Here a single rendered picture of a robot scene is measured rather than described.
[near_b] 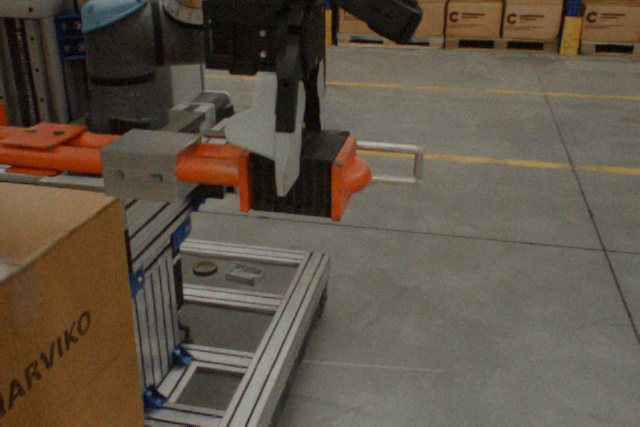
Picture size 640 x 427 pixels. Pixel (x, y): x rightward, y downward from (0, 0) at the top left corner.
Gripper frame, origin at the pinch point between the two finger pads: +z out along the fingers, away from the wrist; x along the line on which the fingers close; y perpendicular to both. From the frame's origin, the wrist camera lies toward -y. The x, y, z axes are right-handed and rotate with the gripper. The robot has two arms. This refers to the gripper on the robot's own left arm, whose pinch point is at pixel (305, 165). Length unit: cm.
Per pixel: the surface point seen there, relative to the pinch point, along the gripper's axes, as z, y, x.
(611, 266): 122, -84, -220
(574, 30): 100, -126, -701
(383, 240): 123, 15, -223
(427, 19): 96, 29, -710
